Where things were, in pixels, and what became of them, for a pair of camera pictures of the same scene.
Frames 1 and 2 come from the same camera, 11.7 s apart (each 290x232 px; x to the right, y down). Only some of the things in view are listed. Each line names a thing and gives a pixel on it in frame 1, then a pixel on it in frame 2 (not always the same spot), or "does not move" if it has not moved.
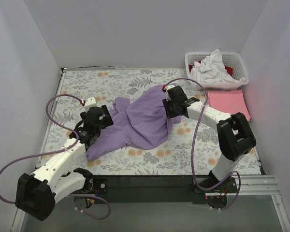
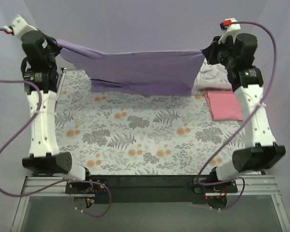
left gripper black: [108, 115] -> [51, 47]
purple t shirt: [142, 123] -> [168, 72]
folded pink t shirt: [231, 102] does not move
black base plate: [161, 189] does not move
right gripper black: [168, 110] -> [214, 50]
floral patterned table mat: [195, 149] does not move
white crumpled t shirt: [211, 70] does not move
